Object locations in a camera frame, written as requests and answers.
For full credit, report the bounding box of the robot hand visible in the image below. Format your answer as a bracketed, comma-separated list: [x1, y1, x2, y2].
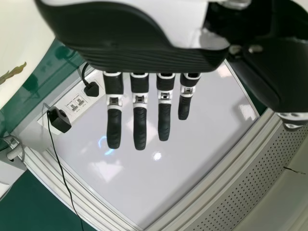
[33, 0, 308, 151]

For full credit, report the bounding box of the white plate brown leaf pattern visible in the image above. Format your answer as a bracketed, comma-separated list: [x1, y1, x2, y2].
[0, 0, 57, 114]

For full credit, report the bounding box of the white socket strip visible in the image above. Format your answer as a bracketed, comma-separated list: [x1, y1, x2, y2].
[37, 71, 108, 137]

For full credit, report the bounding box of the black power adapter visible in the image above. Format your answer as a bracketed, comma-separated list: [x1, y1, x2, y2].
[47, 108, 72, 133]

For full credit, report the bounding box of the black plug with thick cable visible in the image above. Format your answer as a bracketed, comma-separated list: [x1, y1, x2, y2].
[80, 61, 101, 99]

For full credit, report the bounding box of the grey cable bundle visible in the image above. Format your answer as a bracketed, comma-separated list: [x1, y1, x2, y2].
[4, 135, 26, 157]

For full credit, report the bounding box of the white corrugated hose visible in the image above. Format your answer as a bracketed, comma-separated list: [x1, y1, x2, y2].
[6, 144, 25, 161]

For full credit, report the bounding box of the thin black cable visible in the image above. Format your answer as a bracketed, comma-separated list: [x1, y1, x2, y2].
[45, 109, 85, 231]

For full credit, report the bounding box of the perforated cable duct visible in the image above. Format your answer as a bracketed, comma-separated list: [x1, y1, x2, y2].
[187, 120, 308, 231]

